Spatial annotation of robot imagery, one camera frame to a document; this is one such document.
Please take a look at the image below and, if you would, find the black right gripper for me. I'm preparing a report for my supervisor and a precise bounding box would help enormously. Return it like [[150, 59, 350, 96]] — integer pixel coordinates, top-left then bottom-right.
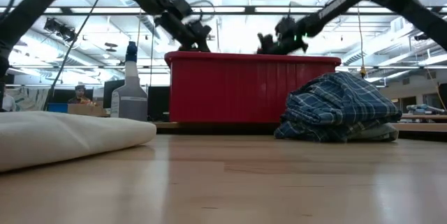
[[257, 17, 309, 56]]

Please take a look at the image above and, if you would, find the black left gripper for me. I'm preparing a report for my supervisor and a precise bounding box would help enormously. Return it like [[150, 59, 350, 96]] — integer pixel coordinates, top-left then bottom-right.
[[163, 11, 212, 52]]

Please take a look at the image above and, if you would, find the blue plaid garment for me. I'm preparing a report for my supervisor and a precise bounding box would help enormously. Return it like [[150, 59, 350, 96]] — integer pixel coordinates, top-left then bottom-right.
[[274, 71, 403, 144]]

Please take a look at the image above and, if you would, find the black overhead beam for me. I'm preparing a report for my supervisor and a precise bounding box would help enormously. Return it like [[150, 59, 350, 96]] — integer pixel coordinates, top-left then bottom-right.
[[0, 6, 447, 16]]

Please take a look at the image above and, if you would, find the red plastic bin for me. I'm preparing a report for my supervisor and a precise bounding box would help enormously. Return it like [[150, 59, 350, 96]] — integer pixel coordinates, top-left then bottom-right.
[[163, 51, 342, 124]]

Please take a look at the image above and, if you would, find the black monitor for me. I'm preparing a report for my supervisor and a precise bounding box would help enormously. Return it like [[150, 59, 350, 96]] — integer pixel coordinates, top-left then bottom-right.
[[103, 80, 126, 109], [147, 86, 172, 122]]

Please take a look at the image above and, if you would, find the spray bottle with blue nozzle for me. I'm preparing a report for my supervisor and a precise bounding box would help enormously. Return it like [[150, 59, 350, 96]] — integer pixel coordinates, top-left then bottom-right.
[[110, 40, 149, 122]]

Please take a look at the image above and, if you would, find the person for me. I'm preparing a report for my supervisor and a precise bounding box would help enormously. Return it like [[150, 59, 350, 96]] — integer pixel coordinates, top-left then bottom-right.
[[0, 93, 17, 112], [67, 84, 92, 105]]

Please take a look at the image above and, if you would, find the cardboard box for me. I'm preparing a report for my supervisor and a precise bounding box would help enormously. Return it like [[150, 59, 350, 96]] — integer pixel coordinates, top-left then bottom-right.
[[68, 103, 108, 117]]

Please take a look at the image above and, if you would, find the blue box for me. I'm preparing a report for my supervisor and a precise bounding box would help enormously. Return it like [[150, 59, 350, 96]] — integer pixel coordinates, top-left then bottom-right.
[[47, 103, 69, 114]]

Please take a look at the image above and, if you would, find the white canvas tote bag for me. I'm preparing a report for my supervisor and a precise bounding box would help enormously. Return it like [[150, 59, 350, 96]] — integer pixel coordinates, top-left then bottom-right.
[[0, 111, 157, 173]]

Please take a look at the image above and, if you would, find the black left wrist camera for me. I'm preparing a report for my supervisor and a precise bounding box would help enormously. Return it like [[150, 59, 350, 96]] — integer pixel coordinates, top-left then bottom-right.
[[173, 0, 193, 17]]

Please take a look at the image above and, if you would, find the long black cable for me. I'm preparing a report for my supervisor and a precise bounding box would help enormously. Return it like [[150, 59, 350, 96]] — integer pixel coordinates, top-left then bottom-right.
[[43, 0, 108, 110]]

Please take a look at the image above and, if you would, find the black mounted camera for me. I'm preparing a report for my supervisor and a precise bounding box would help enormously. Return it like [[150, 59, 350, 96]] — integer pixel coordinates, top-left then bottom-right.
[[43, 17, 77, 43]]

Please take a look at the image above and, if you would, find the patterned white wall hanging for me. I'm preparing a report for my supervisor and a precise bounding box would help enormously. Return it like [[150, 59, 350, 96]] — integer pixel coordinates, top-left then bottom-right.
[[15, 87, 50, 112]]

